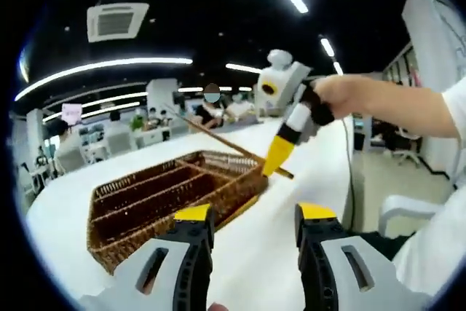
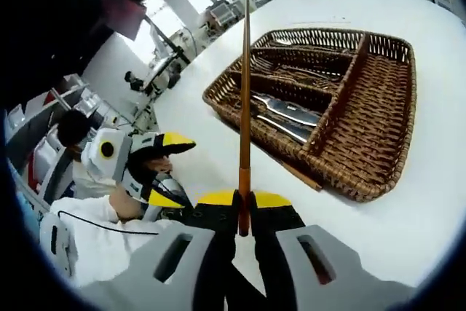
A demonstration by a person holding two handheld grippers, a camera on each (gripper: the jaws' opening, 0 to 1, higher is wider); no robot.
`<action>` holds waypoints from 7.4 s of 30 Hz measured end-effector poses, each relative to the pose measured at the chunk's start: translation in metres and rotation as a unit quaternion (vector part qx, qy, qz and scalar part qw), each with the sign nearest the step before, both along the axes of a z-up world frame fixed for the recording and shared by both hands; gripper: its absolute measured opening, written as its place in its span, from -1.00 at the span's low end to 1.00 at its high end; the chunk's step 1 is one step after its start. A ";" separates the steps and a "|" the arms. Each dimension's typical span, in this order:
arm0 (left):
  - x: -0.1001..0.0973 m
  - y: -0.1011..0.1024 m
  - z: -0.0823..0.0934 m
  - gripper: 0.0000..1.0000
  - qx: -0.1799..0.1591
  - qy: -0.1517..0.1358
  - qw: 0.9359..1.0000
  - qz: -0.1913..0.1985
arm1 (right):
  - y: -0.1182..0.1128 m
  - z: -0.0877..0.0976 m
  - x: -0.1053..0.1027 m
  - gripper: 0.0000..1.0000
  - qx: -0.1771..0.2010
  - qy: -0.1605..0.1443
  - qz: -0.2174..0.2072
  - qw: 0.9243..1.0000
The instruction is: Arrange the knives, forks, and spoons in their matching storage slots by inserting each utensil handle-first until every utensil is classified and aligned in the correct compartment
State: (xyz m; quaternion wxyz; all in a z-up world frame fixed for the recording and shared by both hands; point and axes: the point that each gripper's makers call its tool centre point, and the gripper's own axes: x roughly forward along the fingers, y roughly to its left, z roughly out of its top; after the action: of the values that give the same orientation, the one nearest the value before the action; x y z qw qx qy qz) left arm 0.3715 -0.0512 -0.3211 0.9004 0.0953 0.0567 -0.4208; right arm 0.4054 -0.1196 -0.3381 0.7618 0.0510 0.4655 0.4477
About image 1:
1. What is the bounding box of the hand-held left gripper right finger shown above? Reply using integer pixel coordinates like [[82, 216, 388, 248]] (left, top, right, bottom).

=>
[[294, 202, 434, 311]]

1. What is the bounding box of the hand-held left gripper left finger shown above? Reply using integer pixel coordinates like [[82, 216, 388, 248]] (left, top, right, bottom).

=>
[[82, 203, 216, 311]]

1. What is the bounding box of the brown wooden chopstick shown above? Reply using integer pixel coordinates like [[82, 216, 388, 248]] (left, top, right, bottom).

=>
[[162, 103, 295, 180], [170, 109, 292, 177]]

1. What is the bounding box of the brown wicker storage slots basket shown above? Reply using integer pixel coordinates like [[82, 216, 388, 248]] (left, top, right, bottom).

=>
[[86, 149, 270, 275]]

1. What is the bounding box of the person's right hand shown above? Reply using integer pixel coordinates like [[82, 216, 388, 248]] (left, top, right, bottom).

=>
[[312, 74, 368, 121]]

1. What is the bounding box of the black and white office chair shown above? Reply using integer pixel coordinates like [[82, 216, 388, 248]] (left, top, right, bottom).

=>
[[385, 125, 423, 170]]

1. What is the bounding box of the person in white shirt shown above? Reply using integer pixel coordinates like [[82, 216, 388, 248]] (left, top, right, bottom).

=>
[[392, 77, 466, 297]]

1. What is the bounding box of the ceiling air vent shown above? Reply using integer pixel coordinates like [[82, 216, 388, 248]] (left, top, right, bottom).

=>
[[86, 1, 150, 43]]

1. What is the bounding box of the curved ceiling light strip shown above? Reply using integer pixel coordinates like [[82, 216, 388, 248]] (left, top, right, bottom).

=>
[[14, 58, 194, 103]]

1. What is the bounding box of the pink hanging sign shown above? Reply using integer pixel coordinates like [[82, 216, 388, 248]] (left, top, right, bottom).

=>
[[60, 103, 83, 126]]

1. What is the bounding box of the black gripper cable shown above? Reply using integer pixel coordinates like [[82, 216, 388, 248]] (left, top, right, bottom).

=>
[[341, 117, 360, 234]]

